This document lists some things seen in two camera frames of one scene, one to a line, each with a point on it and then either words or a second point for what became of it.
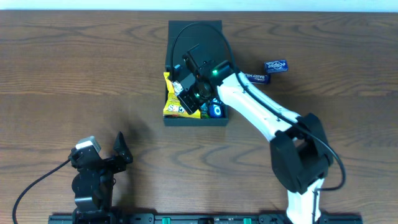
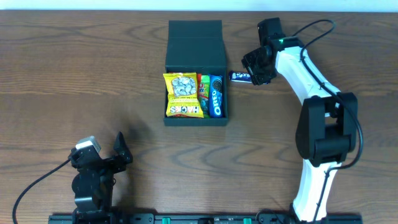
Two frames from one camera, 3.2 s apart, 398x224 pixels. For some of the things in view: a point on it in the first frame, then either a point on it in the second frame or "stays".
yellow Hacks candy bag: (173, 106) stays
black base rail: (138, 218) stays
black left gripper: (104, 163) stays
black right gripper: (188, 94) to (253, 72)
